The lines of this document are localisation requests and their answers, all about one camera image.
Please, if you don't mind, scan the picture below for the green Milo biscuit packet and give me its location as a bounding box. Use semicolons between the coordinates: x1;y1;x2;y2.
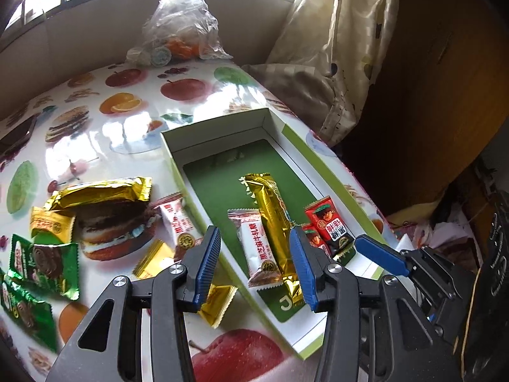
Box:
10;235;80;301

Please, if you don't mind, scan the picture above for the red black candy packet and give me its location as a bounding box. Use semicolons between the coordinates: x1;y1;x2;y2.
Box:
304;197;354;256

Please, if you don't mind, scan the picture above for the white sesame candy packet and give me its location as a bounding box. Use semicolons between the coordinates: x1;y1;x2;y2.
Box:
228;209;282;289

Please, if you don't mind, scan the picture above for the long gold snack bar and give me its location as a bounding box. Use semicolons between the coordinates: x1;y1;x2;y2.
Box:
239;173;304;305

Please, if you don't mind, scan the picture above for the yellow gold snack packet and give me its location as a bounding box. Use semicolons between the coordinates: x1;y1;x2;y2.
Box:
29;206;76;243

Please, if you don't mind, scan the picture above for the green white cardboard box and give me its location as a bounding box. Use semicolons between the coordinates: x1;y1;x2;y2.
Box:
160;107;399;361

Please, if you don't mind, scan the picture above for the black smartphone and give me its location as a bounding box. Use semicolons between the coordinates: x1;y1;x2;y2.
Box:
0;115;38;156

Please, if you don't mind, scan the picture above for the cream patterned curtain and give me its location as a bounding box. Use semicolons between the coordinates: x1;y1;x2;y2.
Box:
243;0;400;146

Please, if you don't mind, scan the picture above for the clear plastic bag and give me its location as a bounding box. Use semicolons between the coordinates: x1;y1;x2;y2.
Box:
126;0;232;67

